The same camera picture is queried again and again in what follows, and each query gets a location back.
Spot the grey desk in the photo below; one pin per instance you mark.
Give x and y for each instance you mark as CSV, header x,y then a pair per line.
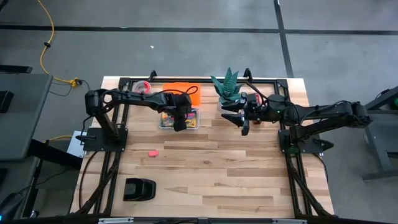
x,y
25,118

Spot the green artificial succulent plant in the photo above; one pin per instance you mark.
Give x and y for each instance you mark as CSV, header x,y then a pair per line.
x,y
228,88

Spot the pink eraser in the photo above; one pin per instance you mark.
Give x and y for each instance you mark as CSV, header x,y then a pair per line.
x,y
153,153

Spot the white plant pot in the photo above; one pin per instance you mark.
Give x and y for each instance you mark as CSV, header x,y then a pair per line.
x,y
221,107

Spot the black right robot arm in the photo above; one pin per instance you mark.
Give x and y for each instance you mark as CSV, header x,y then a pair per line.
x,y
326,112

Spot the clear tape roll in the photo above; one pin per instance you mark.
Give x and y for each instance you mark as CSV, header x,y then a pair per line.
x,y
135,87

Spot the small red object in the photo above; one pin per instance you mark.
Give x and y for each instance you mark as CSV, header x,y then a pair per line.
x,y
257,122

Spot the clear plastic pencil case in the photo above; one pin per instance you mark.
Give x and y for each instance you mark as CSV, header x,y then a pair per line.
x,y
198,123

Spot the yellow green crayon box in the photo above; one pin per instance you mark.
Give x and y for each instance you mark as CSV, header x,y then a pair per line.
x,y
191,119

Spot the white paper sheet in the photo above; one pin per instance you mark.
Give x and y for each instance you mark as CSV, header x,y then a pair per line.
x,y
76,144

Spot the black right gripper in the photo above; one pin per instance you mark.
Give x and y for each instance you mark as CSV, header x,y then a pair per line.
x,y
253,112

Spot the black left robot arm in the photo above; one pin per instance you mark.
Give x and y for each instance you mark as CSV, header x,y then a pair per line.
x,y
136,98

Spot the black metal table frame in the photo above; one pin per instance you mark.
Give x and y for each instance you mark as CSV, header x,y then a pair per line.
x,y
205,81

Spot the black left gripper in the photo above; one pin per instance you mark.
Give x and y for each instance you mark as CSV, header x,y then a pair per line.
x,y
180,107

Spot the black device on desk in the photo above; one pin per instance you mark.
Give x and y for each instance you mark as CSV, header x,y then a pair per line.
x,y
4,101

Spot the black plastic holder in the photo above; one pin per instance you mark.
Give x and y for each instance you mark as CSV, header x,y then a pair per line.
x,y
139,189

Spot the grey metal stand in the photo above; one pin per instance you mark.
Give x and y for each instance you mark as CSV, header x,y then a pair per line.
x,y
377,146

